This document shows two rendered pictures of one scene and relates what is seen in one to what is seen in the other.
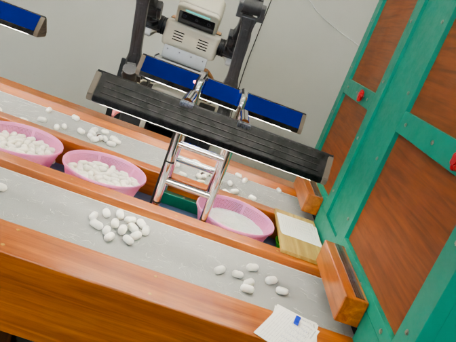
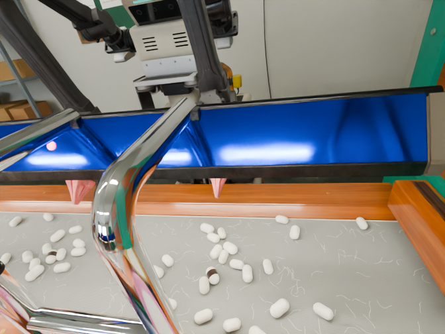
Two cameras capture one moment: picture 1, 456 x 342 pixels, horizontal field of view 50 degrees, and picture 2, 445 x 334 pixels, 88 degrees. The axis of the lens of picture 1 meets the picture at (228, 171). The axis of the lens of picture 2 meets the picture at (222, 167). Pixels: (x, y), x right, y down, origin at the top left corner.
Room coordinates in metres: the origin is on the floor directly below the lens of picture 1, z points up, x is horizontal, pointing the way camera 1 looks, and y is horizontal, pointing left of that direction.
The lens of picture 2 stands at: (1.53, -0.06, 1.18)
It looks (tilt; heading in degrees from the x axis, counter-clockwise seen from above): 31 degrees down; 19
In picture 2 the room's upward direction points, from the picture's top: 9 degrees counter-clockwise
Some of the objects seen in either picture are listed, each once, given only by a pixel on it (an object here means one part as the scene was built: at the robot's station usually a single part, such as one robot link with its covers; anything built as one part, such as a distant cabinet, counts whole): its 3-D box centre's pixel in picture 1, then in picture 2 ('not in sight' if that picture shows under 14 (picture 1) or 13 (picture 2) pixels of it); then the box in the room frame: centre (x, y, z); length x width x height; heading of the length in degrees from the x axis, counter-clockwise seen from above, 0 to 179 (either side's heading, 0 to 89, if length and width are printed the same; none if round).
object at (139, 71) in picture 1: (222, 93); (139, 138); (1.76, 0.12, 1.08); 0.62 x 0.08 x 0.07; 94
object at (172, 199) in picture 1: (203, 143); (150, 283); (1.68, 0.12, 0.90); 0.20 x 0.19 x 0.45; 94
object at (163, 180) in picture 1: (191, 179); not in sight; (1.28, 0.08, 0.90); 0.20 x 0.19 x 0.45; 94
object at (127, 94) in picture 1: (213, 126); not in sight; (1.20, 0.07, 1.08); 0.62 x 0.08 x 0.07; 94
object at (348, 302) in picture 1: (339, 279); not in sight; (1.18, -0.37, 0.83); 0.30 x 0.06 x 0.07; 4
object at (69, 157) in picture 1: (102, 180); not in sight; (1.46, 0.36, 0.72); 0.27 x 0.27 x 0.10
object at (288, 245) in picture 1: (298, 235); not in sight; (1.51, -0.29, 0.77); 0.33 x 0.15 x 0.01; 4
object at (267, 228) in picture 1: (231, 226); not in sight; (1.50, -0.07, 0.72); 0.27 x 0.27 x 0.10
